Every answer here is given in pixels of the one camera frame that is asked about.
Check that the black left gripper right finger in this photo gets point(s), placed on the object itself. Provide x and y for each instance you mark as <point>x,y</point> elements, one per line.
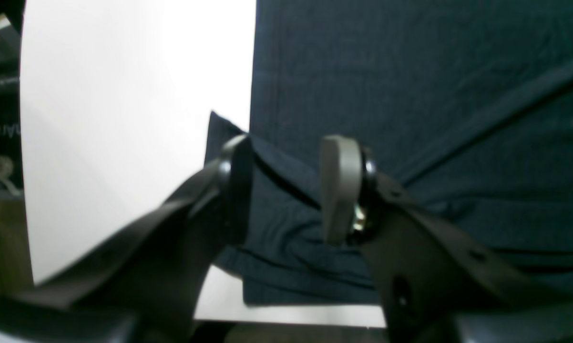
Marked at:
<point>435,282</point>

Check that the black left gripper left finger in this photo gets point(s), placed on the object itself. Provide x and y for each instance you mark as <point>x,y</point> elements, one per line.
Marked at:
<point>142,284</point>

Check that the black long sleeve shirt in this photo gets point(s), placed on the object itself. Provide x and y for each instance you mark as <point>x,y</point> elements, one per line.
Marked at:
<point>466,103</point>

